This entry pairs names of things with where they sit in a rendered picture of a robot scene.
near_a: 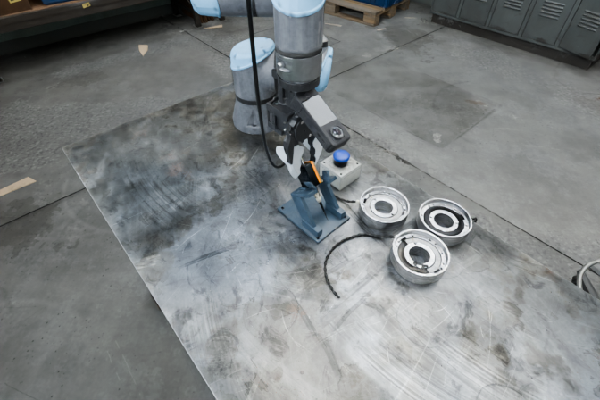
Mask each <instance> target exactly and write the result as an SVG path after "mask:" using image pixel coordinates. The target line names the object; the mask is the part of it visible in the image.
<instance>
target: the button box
mask: <svg viewBox="0 0 600 400"><path fill-rule="evenodd" d="M325 170H329V175H330V176H337V179H336V180H334V181H333V182H332V183H330V184H331V185H332V186H333V187H335V188H336V189H338V190H339V191H340V190H341V189H343V188H345V187H346V186H348V185H349V184H351V183H352V182H354V181H355V180H356V179H358V178H359V177H360V170H361V164H360V163H359V162H357V161H356V160H355V159H353V158H352V157H350V159H349V161H347V162H343V163H339V162H337V161H335V160H334V159H333V155H332V156H330V157H329V158H327V159H325V160H324V161H322V162H321V164H320V175H321V176H322V171H325Z"/></svg>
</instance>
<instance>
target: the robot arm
mask: <svg viewBox="0 0 600 400"><path fill-rule="evenodd" d="M190 1H191V4H192V5H193V8H194V9H195V11H196V12H197V13H198V14H200V15H204V16H214V17H219V18H221V16H230V17H247V11H246V0H190ZM325 1H326V0H251V2H252V13H253V17H273V19H274V36H275V44H274V42H273V41H272V40H271V39H269V38H266V37H256V38H255V39H254V44H255V54H256V64H257V73H258V82H259V91H260V99H261V107H262V120H263V126H264V132H265V134H266V133H270V132H272V131H274V130H275V132H277V133H278V134H280V135H281V136H283V135H286V137H285V139H284V141H283V146H277V149H276V152H277V155H278V156H279V158H280V159H281V160H282V161H283V162H284V163H285V164H286V165H287V168H288V170H289V173H290V174H291V175H292V177H293V178H295V179H296V178H297V177H298V176H299V174H300V173H301V171H300V167H301V164H302V163H301V157H302V154H303V152H304V147H303V146H301V145H299V142H301V143H303V144H304V145H305V146H306V147H307V148H308V149H309V150H310V152H309V153H310V155H311V157H310V161H313V162H315V164H316V163H317V162H318V160H319V157H320V155H321V151H322V148H324V149H325V151H326V152H327V153H331V152H334V151H335V150H337V149H339V148H340V147H342V146H344V145H345V143H346V142H347V141H348V140H349V139H350V137H351V136H350V134H349V133H348V132H347V130H346V129H345V127H344V126H343V125H342V123H341V122H340V121H339V120H338V118H337V117H336V115H335V114H334V113H333V112H332V111H331V110H330V108H329V107H328V106H327V104H326V103H325V102H324V100H323V99H322V98H321V96H320V95H319V93H318V92H322V91H324V90H325V89H326V87H327V85H328V82H329V75H330V70H331V64H332V56H333V48H332V47H330V46H328V40H327V39H326V37H325V36H324V35H323V24H324V6H325ZM230 59H231V65H230V67H231V69H232V74H233V80H234V87H235V93H236V102H235V107H234V112H233V122H234V125H235V127H236V128H237V129H238V130H240V131H242V132H244V133H246V134H252V135H261V134H262V133H261V128H260V122H259V116H258V110H257V103H256V96H255V88H254V74H253V65H252V56H251V47H250V39H248V40H245V41H242V42H240V43H238V44H237V45H235V46H234V47H233V48H232V50H231V53H230ZM277 92H278V95H277ZM298 141H299V142H298Z"/></svg>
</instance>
